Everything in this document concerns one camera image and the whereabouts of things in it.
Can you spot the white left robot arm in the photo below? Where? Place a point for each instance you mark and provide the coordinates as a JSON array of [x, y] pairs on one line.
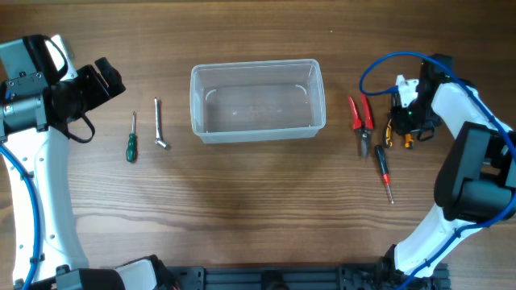
[[49, 254]]

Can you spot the black aluminium frame rail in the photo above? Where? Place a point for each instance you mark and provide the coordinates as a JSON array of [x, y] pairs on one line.
[[343, 277]]

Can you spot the orange black pliers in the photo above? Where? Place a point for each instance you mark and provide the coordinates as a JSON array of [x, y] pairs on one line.
[[387, 137]]

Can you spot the green handled screwdriver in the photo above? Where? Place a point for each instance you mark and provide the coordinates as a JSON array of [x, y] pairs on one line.
[[131, 144]]

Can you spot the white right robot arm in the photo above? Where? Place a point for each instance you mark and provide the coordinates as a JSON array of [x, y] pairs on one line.
[[475, 187]]

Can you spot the silver socket wrench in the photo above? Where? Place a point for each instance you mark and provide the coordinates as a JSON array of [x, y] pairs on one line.
[[159, 137]]

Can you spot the clear plastic container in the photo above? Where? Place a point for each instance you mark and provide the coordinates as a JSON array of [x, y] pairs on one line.
[[257, 101]]

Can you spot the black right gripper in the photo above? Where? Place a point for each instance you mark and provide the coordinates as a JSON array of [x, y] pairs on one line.
[[401, 126]]

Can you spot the black red screwdriver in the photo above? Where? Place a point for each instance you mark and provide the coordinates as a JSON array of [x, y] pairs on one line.
[[383, 166]]

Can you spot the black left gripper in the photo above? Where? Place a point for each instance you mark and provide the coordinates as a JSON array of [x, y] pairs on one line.
[[99, 89]]

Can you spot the red handled cutters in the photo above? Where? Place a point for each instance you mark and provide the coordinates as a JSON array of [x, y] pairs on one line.
[[363, 127]]

